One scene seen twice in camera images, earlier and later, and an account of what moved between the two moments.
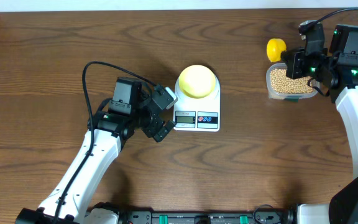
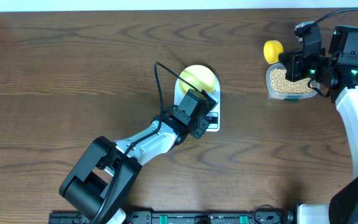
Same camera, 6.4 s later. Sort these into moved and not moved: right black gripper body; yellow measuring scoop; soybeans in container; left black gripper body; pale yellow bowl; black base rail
Moved: yellow measuring scoop; left black gripper body
Not moved: black base rail; pale yellow bowl; soybeans in container; right black gripper body
